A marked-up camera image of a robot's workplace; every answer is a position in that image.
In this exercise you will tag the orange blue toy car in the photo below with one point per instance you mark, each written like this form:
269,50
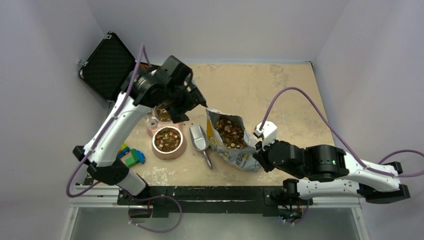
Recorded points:
124,150

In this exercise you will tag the clear water bottle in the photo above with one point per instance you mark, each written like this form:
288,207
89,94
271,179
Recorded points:
152,124

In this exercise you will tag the black poker chip case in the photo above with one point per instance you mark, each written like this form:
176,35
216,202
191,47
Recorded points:
114,73

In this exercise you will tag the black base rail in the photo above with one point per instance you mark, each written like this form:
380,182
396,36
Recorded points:
268,201

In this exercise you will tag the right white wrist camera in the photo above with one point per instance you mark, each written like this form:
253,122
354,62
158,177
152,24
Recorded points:
267,132

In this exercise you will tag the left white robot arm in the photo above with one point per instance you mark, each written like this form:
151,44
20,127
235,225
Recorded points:
170,85

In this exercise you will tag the green blue toy block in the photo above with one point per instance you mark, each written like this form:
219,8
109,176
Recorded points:
136,157

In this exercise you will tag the pet food bag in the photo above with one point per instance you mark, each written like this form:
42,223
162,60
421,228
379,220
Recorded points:
227,136

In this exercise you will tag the pink double pet bowl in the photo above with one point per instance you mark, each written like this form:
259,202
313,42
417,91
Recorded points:
168,139

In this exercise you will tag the metal food scoop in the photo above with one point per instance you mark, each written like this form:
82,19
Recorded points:
200,142

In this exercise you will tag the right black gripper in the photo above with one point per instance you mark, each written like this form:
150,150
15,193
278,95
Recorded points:
260,155

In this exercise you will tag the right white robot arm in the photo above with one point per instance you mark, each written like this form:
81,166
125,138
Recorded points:
329,171

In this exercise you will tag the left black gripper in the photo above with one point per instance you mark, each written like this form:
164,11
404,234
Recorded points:
193,97

